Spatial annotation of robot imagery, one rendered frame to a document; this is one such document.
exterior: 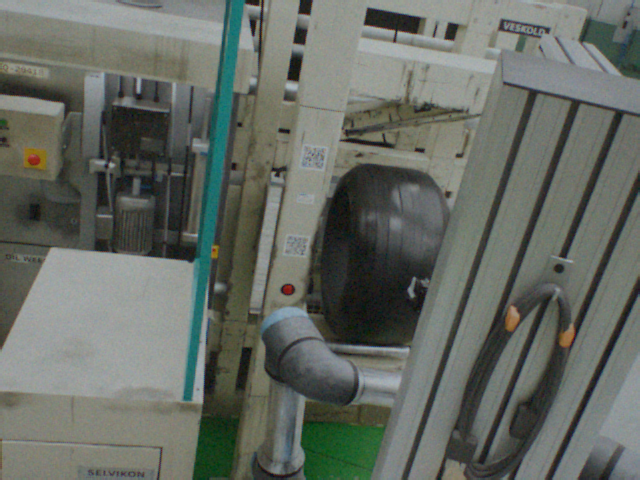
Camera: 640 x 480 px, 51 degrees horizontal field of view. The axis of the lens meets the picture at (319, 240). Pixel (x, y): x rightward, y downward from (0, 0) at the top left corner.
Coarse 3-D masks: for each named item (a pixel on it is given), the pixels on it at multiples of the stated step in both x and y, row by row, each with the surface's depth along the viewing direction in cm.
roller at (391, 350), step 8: (328, 344) 217; (336, 344) 217; (344, 344) 218; (352, 344) 218; (360, 344) 219; (368, 344) 220; (376, 344) 220; (384, 344) 221; (392, 344) 222; (344, 352) 219; (352, 352) 219; (360, 352) 219; (368, 352) 219; (376, 352) 220; (384, 352) 220; (392, 352) 221; (400, 352) 221; (408, 352) 222
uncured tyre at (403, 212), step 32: (352, 192) 205; (384, 192) 198; (416, 192) 201; (352, 224) 199; (384, 224) 193; (416, 224) 195; (352, 256) 197; (384, 256) 192; (416, 256) 193; (320, 288) 237; (352, 288) 196; (384, 288) 193; (352, 320) 201; (384, 320) 200; (416, 320) 201
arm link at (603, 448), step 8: (600, 440) 128; (608, 440) 128; (592, 448) 126; (600, 448) 126; (608, 448) 126; (592, 456) 125; (600, 456) 125; (608, 456) 124; (584, 464) 126; (592, 464) 125; (600, 464) 124; (584, 472) 125; (592, 472) 124; (600, 472) 124
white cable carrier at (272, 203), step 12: (276, 180) 197; (276, 192) 199; (276, 204) 200; (264, 216) 207; (276, 216) 202; (264, 228) 204; (264, 240) 206; (264, 252) 208; (264, 264) 210; (264, 276) 212; (252, 288) 217; (252, 300) 215; (252, 312) 217
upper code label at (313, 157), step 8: (304, 144) 192; (304, 152) 193; (312, 152) 193; (320, 152) 193; (304, 160) 194; (312, 160) 194; (320, 160) 194; (304, 168) 195; (312, 168) 195; (320, 168) 196
